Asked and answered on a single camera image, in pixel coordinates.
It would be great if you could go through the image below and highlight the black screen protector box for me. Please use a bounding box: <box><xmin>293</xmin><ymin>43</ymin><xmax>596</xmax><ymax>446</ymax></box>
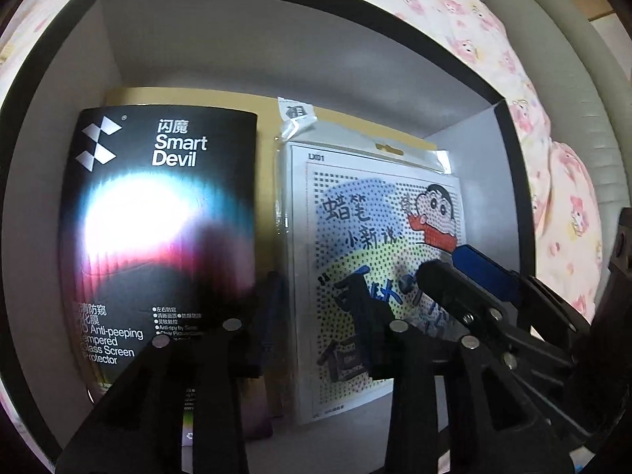
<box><xmin>59</xmin><ymin>103</ymin><xmax>275</xmax><ymax>443</ymax></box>

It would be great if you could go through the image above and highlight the Shin-chan dotted board pack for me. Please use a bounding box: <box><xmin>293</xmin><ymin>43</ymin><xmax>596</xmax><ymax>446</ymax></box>
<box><xmin>276</xmin><ymin>98</ymin><xmax>466</xmax><ymax>424</ymax></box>

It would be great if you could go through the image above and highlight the grey-green sofa cushion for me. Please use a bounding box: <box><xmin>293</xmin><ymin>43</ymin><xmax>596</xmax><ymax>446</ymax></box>
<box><xmin>478</xmin><ymin>0</ymin><xmax>632</xmax><ymax>268</ymax></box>

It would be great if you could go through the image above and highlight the pink cartoon print blanket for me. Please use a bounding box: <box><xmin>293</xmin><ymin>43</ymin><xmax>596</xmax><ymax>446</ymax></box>
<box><xmin>0</xmin><ymin>0</ymin><xmax>606</xmax><ymax>474</ymax></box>

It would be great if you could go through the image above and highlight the black cardboard storage box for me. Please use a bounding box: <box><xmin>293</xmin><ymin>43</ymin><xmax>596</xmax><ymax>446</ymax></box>
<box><xmin>1</xmin><ymin>0</ymin><xmax>536</xmax><ymax>461</ymax></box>

